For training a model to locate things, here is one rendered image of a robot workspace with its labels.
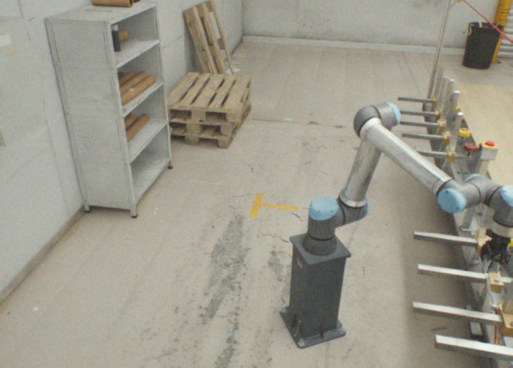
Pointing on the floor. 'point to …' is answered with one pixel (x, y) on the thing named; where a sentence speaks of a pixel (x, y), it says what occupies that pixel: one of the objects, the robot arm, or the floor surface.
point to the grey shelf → (147, 134)
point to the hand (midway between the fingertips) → (487, 269)
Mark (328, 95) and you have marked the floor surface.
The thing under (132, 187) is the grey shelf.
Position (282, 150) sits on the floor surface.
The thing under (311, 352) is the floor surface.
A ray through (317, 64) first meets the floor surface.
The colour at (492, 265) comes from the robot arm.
